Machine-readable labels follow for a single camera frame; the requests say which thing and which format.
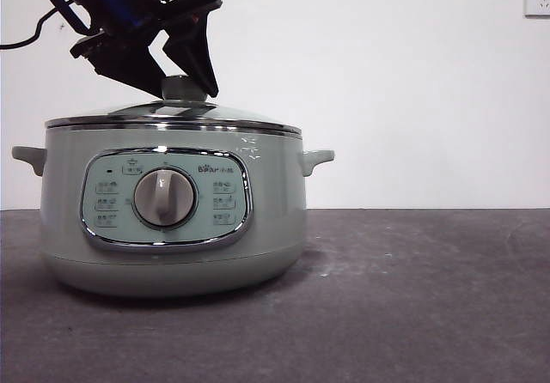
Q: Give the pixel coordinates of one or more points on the glass lid with green knob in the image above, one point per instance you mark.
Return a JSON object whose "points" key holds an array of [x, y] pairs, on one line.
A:
{"points": [[189, 110]]}

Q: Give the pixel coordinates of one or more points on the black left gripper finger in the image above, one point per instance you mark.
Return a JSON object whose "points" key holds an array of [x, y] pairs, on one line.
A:
{"points": [[193, 48], [129, 65]]}

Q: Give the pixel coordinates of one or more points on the pale green electric cooking pot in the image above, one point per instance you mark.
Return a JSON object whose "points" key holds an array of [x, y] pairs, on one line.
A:
{"points": [[279, 185]]}

